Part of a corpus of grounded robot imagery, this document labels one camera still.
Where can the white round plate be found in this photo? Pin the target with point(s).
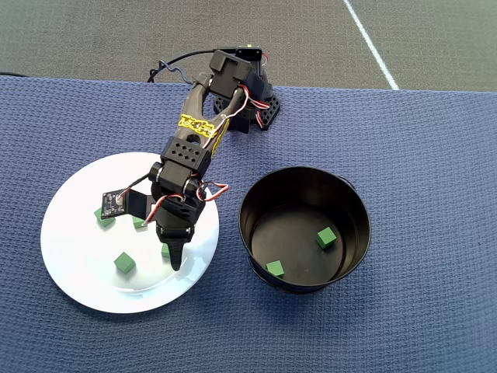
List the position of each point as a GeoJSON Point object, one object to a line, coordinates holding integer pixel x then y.
{"type": "Point", "coordinates": [77, 272]}

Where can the green cube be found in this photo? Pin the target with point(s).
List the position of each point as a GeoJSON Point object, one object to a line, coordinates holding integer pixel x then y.
{"type": "Point", "coordinates": [124, 263]}
{"type": "Point", "coordinates": [325, 238]}
{"type": "Point", "coordinates": [275, 269]}
{"type": "Point", "coordinates": [165, 251]}
{"type": "Point", "coordinates": [137, 223]}
{"type": "Point", "coordinates": [105, 223]}

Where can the wrist camera board with mount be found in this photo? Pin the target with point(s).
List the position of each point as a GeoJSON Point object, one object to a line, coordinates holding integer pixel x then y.
{"type": "Point", "coordinates": [114, 204]}

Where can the blue woven tablecloth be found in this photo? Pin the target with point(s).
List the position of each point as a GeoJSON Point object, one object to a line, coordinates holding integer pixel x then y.
{"type": "Point", "coordinates": [427, 233]}

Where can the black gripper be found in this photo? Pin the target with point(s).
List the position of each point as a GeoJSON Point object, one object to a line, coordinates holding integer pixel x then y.
{"type": "Point", "coordinates": [173, 235]}

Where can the black metal bucket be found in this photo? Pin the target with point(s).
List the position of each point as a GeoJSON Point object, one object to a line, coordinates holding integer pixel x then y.
{"type": "Point", "coordinates": [349, 217]}

